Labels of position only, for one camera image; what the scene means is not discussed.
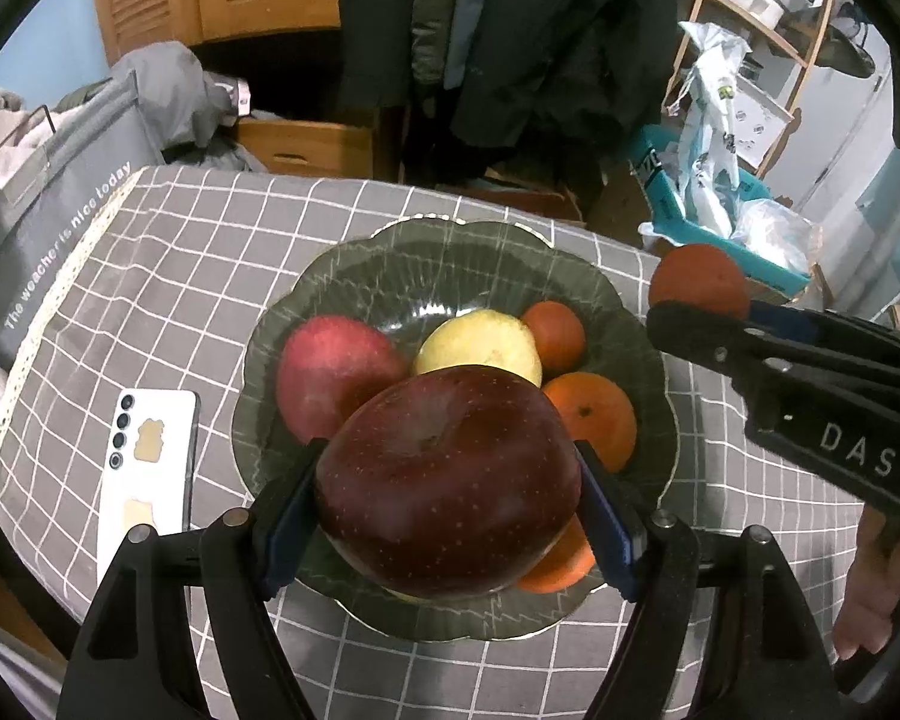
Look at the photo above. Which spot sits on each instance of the small tangerine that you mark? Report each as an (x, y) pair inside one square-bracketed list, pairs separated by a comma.
[(701, 277), (556, 334)]

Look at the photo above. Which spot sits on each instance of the white smartphone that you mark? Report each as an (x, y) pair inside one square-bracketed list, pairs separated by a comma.
[(165, 480)]

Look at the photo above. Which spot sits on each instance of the wooden drawer box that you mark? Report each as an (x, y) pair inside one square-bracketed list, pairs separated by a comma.
[(307, 146)]

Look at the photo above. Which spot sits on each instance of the orange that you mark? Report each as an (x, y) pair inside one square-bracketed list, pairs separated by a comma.
[(562, 566), (596, 420)]

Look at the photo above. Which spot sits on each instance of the wooden shelf unit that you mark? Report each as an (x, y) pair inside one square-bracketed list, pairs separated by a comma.
[(694, 15)]

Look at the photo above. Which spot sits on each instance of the large cardboard box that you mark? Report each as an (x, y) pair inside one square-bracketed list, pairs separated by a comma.
[(615, 202)]

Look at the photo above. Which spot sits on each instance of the dark hanging bag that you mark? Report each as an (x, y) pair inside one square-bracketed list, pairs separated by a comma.
[(851, 45)]

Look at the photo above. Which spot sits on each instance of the person's right hand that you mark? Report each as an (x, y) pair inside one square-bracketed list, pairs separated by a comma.
[(866, 600)]

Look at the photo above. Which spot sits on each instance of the black coat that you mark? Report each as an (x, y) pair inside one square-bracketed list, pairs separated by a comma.
[(555, 52)]

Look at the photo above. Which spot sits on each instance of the white door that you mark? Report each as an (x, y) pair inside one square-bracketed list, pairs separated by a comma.
[(847, 150)]

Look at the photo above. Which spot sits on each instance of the grey clothes pile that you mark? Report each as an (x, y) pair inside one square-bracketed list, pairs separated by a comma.
[(165, 90)]

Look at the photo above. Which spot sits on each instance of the white printed plastic bag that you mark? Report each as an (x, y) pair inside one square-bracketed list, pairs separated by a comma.
[(712, 165)]

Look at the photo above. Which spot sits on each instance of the green glass bowl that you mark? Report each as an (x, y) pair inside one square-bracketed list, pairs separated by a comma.
[(390, 277)]

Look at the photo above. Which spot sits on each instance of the teal storage box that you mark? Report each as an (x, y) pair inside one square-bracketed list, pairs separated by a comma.
[(772, 266)]

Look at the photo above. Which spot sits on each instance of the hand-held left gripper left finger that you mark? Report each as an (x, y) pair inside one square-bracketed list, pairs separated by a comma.
[(289, 540)]

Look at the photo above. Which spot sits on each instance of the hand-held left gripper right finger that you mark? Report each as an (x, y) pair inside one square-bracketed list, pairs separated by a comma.
[(607, 532)]

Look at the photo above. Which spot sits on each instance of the clear plastic bag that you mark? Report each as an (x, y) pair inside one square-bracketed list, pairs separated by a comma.
[(776, 232)]

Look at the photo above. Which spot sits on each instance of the grey jacket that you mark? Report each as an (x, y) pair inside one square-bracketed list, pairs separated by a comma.
[(457, 22)]

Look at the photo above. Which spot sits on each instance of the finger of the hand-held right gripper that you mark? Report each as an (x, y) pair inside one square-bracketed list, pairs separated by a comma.
[(690, 330), (787, 322)]

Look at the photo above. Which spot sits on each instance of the large dark red apple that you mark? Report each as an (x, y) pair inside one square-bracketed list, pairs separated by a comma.
[(450, 480)]

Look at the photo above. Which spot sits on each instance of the white plastic basket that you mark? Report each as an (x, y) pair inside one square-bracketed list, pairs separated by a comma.
[(757, 127)]

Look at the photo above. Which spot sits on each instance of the cardboard box with red label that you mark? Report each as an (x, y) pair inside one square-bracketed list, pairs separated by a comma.
[(525, 199)]

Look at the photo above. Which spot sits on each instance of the grey laundry bag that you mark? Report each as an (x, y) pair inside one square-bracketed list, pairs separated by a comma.
[(45, 225)]

